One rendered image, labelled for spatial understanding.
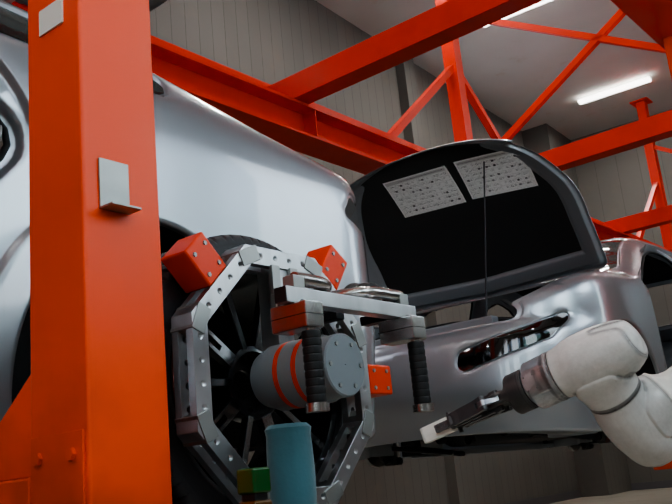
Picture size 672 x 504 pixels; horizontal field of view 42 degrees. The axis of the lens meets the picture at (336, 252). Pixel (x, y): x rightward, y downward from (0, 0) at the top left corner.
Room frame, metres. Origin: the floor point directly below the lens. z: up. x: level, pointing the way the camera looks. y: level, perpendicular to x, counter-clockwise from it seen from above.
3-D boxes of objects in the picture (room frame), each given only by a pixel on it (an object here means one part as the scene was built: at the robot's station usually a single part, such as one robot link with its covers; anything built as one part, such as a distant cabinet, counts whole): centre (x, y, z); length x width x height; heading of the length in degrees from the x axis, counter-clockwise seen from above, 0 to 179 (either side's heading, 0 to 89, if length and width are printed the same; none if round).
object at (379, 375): (2.11, -0.05, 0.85); 0.09 x 0.08 x 0.07; 142
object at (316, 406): (1.58, 0.06, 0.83); 0.04 x 0.04 x 0.16
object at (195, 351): (1.86, 0.14, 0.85); 0.54 x 0.07 x 0.54; 142
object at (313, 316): (1.60, 0.08, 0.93); 0.09 x 0.05 x 0.05; 52
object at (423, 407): (1.85, -0.15, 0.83); 0.04 x 0.04 x 0.16
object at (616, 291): (6.47, -1.75, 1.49); 4.95 x 1.86 x 1.59; 142
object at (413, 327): (1.86, -0.12, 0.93); 0.09 x 0.05 x 0.05; 52
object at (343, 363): (1.81, 0.08, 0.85); 0.21 x 0.14 x 0.14; 52
